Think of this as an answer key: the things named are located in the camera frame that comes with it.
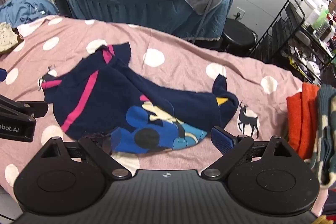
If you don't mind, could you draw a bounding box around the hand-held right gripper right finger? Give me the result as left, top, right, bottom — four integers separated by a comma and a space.
202, 126, 298, 179

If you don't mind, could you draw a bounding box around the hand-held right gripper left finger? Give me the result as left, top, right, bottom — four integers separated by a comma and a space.
39, 134, 130, 179

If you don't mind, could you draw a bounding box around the navy cartoon print garment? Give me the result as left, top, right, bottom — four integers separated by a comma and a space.
42, 42, 239, 155

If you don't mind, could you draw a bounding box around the beige knitted garment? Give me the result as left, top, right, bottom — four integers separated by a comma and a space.
0, 22, 25, 55

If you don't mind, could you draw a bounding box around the blue quilt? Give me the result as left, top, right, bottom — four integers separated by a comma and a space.
0, 0, 59, 28

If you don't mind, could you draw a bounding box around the pink polka dot blanket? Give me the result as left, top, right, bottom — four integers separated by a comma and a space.
0, 15, 328, 216

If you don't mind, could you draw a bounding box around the orange knitted cloth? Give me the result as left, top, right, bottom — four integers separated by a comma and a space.
286, 82, 321, 160

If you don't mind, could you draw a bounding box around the green and cream knitted cloth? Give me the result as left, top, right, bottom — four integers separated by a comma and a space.
306, 84, 336, 189

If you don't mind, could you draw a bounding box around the black round stool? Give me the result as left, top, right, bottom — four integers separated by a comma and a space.
222, 18, 259, 56

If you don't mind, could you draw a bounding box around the black metal trolley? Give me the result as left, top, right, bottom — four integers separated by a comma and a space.
249, 0, 336, 85

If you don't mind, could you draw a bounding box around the group of cosmetic bottles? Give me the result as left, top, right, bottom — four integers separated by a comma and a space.
299, 0, 336, 43

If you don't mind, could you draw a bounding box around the white wall socket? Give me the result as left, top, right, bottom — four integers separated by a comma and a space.
234, 7, 246, 20

